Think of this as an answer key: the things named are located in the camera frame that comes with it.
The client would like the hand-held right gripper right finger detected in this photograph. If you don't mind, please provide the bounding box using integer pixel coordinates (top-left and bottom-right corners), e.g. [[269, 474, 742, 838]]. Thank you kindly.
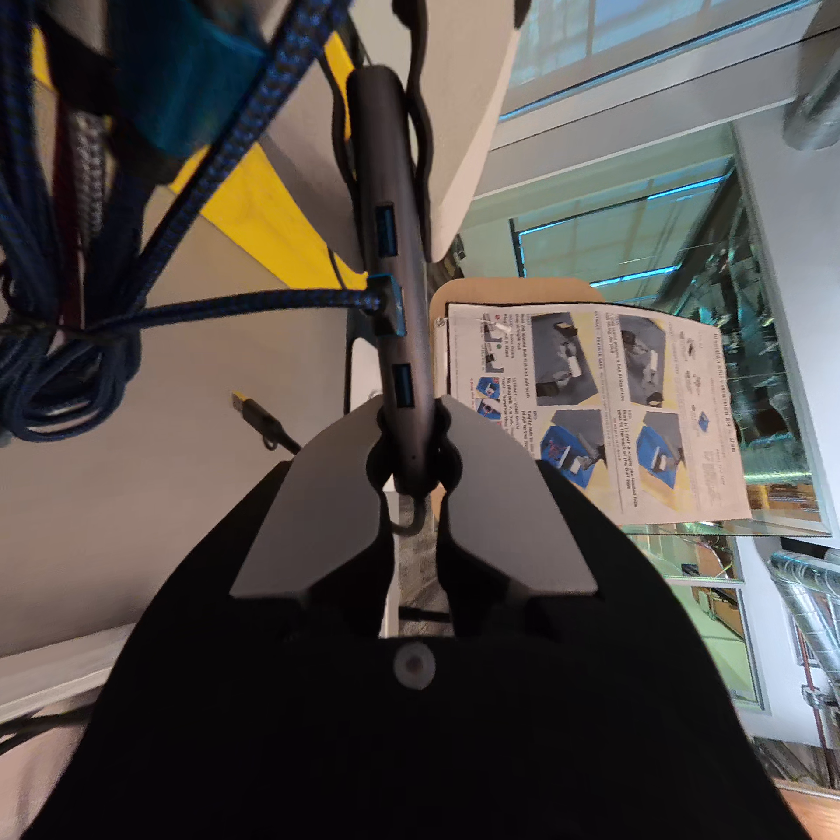
[[434, 394, 603, 631]]

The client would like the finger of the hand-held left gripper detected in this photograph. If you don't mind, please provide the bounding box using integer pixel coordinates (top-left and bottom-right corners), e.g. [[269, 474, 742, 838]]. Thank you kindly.
[[392, 0, 532, 263]]

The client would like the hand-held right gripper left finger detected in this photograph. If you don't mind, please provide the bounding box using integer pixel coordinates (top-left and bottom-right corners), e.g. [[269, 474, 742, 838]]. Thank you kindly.
[[227, 398, 399, 631]]

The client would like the USB cable with tethered adapter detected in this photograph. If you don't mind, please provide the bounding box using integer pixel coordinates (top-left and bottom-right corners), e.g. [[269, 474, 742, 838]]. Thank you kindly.
[[385, 486, 434, 539]]

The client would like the thin black cable small plug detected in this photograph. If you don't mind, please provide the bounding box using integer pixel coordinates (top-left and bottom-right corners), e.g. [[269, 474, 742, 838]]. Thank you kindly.
[[231, 392, 305, 458]]

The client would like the grey metal USB hub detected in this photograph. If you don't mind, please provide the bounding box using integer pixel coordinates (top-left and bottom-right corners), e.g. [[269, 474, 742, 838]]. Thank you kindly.
[[344, 63, 443, 497]]

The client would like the yellow plastic bin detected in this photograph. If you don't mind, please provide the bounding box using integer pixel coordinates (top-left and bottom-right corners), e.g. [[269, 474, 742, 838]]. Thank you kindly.
[[27, 27, 375, 292]]

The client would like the blue red braided cable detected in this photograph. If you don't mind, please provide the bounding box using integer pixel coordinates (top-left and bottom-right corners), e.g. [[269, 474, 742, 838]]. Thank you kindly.
[[0, 0, 401, 447]]

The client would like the instruction poster board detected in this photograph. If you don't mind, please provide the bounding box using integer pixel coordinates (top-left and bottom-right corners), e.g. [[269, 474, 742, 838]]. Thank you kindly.
[[427, 276, 756, 529]]

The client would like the silver ventilation duct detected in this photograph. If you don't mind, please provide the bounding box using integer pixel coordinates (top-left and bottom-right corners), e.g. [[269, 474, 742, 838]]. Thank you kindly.
[[768, 552, 840, 710]]

